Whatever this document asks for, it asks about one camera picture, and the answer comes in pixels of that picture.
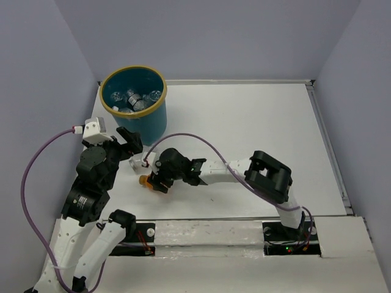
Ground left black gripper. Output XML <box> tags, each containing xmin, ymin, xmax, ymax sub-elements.
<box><xmin>85</xmin><ymin>125</ymin><xmax>144</xmax><ymax>188</ymax></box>

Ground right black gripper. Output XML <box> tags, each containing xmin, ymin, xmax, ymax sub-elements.
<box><xmin>147</xmin><ymin>160</ymin><xmax>184</xmax><ymax>194</ymax></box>

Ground orange juice bottle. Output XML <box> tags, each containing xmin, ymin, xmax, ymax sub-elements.
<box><xmin>139</xmin><ymin>175</ymin><xmax>155</xmax><ymax>190</ymax></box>

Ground black label plastic bottle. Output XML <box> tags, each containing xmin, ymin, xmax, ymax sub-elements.
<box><xmin>126</xmin><ymin>89</ymin><xmax>142</xmax><ymax>108</ymax></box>

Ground green label plastic bottle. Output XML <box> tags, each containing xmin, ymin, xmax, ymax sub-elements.
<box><xmin>110</xmin><ymin>92</ymin><xmax>123</xmax><ymax>104</ymax></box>

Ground clear crushed plastic bottle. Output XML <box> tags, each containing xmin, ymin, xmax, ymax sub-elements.
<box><xmin>133</xmin><ymin>99</ymin><xmax>151</xmax><ymax>112</ymax></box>

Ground blue label plastic bottle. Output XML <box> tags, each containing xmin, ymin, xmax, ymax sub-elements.
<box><xmin>112</xmin><ymin>106</ymin><xmax>133</xmax><ymax>114</ymax></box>

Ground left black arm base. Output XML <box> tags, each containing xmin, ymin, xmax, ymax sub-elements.
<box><xmin>110</xmin><ymin>222</ymin><xmax>156</xmax><ymax>257</ymax></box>

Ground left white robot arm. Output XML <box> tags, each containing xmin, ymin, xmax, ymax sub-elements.
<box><xmin>20</xmin><ymin>121</ymin><xmax>143</xmax><ymax>292</ymax></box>

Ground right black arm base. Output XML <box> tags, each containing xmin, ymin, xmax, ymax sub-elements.
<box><xmin>262</xmin><ymin>220</ymin><xmax>321</xmax><ymax>256</ymax></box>

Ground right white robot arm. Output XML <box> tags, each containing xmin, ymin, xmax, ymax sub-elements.
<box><xmin>144</xmin><ymin>148</ymin><xmax>305</xmax><ymax>239</ymax></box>

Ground teal bin with yellow rim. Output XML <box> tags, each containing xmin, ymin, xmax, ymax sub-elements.
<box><xmin>99</xmin><ymin>65</ymin><xmax>167</xmax><ymax>146</ymax></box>

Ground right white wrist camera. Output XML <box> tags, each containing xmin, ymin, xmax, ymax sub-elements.
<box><xmin>141</xmin><ymin>151</ymin><xmax>159</xmax><ymax>168</ymax></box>

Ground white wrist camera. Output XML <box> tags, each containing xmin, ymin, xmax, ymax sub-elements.
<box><xmin>141</xmin><ymin>151</ymin><xmax>159</xmax><ymax>168</ymax></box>
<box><xmin>82</xmin><ymin>117</ymin><xmax>110</xmax><ymax>145</ymax></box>

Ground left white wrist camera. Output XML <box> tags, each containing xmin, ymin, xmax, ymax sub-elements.
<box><xmin>82</xmin><ymin>117</ymin><xmax>110</xmax><ymax>145</ymax></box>

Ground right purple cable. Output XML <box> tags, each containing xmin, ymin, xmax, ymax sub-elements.
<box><xmin>143</xmin><ymin>132</ymin><xmax>317</xmax><ymax>245</ymax></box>

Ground purple cable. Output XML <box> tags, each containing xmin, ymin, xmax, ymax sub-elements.
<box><xmin>143</xmin><ymin>132</ymin><xmax>317</xmax><ymax>245</ymax></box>
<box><xmin>20</xmin><ymin>126</ymin><xmax>108</xmax><ymax>292</ymax></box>

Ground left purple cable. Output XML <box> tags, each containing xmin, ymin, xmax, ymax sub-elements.
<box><xmin>20</xmin><ymin>126</ymin><xmax>108</xmax><ymax>292</ymax></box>

